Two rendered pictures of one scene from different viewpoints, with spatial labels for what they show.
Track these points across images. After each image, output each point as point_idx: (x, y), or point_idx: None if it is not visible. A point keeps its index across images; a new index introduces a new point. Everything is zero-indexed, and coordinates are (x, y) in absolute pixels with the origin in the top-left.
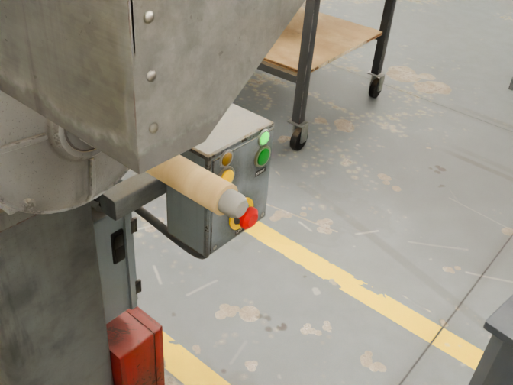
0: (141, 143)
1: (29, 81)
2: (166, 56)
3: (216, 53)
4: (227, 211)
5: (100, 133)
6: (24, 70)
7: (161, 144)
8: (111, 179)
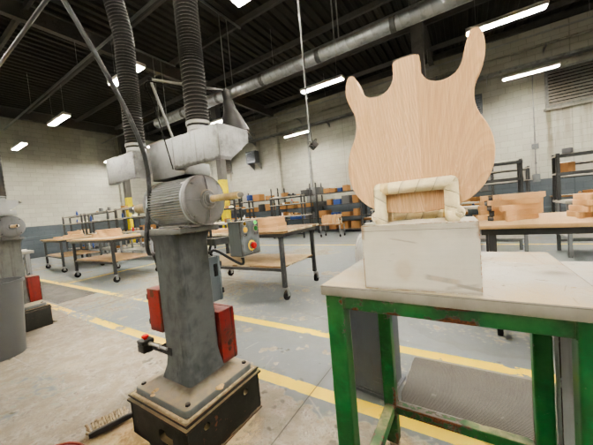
0: (221, 154)
1: (203, 157)
2: (223, 143)
3: (230, 147)
4: (239, 194)
5: (214, 156)
6: (202, 156)
7: (223, 155)
8: (213, 218)
